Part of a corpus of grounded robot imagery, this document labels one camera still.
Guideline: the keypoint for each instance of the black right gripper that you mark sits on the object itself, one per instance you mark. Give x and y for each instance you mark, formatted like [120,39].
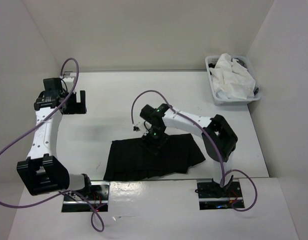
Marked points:
[147,140]

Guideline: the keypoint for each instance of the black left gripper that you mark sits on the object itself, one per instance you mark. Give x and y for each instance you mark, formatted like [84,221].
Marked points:
[78,108]

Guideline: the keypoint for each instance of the black pleated skirt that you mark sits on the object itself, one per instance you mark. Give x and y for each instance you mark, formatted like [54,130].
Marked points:
[129,160]

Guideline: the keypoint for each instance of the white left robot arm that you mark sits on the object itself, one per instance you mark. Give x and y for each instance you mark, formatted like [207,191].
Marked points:
[42,172]

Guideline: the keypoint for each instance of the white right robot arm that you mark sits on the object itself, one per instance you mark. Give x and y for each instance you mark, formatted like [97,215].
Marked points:
[218,137]

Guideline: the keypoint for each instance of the white crumpled skirt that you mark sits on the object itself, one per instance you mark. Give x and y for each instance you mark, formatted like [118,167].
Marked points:
[231,80]

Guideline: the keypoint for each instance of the white plastic basket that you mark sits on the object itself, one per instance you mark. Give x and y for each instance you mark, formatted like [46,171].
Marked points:
[234,101]

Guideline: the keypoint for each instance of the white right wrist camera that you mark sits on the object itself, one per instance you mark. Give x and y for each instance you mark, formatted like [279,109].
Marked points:
[141,127]

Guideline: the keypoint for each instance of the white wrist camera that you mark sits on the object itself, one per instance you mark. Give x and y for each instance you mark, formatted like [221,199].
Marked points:
[67,82]
[141,127]

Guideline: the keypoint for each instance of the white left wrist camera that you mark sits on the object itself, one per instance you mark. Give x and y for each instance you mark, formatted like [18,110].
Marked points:
[67,82]

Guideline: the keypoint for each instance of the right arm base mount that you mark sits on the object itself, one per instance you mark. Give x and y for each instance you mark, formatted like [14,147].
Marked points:
[211,197]

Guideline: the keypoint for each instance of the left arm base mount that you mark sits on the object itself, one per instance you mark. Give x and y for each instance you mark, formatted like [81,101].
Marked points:
[98,198]

